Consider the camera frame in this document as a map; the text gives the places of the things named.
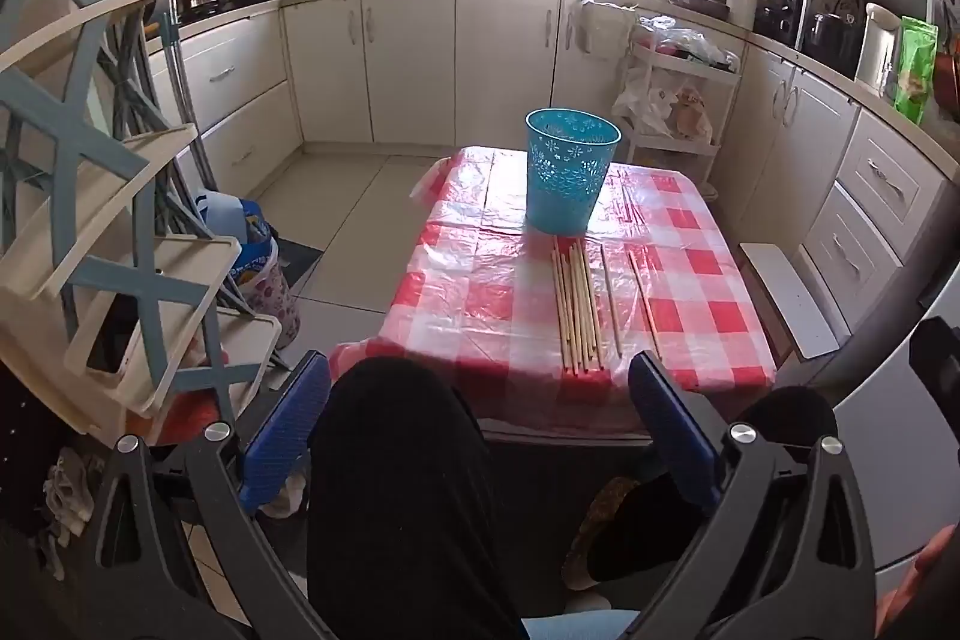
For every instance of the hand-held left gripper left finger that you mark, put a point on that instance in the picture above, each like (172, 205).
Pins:
(285, 434)

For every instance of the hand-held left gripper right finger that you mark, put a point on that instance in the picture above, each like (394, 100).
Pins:
(675, 434)

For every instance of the pale wooden chopstick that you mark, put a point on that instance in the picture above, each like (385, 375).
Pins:
(611, 302)
(645, 306)

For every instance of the row of wooden chopsticks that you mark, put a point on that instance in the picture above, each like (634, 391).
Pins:
(574, 310)

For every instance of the blue perforated plastic basket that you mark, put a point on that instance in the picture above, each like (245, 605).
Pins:
(570, 183)

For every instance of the person's right hand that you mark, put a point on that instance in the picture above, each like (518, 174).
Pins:
(919, 580)

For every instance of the red and white cloth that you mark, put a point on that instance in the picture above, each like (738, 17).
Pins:
(195, 419)

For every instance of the person's left leg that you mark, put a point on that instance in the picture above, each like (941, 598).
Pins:
(397, 497)

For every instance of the floral patterned bin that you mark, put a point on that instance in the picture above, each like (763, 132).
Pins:
(270, 302)

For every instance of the white stool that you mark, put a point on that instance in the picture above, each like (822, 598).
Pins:
(787, 299)

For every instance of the black phone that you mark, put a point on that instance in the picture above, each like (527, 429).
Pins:
(112, 332)

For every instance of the white rag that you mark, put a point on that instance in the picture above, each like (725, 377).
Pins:
(67, 490)

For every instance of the red checked plastic tablecloth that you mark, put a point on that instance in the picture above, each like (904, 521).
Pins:
(487, 280)

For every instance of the green packet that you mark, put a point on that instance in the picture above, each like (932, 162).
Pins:
(916, 70)

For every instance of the white plastic bags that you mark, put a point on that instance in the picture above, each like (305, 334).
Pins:
(660, 104)

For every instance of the white trolley cart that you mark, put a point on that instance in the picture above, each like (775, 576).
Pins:
(675, 78)

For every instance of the cream kitchen cabinets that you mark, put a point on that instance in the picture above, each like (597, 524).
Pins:
(405, 70)

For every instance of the black toaster oven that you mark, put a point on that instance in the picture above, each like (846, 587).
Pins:
(776, 6)

